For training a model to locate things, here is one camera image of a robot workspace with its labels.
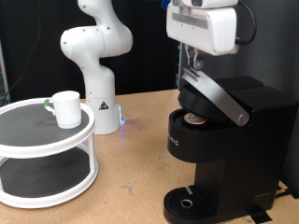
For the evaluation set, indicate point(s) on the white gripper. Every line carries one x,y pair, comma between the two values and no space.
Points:
202,29

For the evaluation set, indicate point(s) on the white coffee pod orange rim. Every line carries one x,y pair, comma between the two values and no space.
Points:
193,118

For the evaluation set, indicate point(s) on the black Keurig coffee machine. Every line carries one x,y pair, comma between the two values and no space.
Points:
249,140

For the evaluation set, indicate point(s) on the white mug with green mark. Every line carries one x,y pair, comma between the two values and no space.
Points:
68,112

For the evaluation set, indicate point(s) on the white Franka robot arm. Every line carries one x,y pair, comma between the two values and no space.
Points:
96,81

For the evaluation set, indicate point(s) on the black tape strip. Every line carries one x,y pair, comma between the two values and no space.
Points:
259,214

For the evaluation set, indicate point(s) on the white two-tier turntable shelf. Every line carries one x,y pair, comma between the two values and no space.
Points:
46,150

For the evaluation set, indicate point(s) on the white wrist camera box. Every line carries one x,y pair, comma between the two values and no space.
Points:
211,3

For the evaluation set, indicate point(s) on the grey metal rack post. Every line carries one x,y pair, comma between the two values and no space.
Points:
3,71

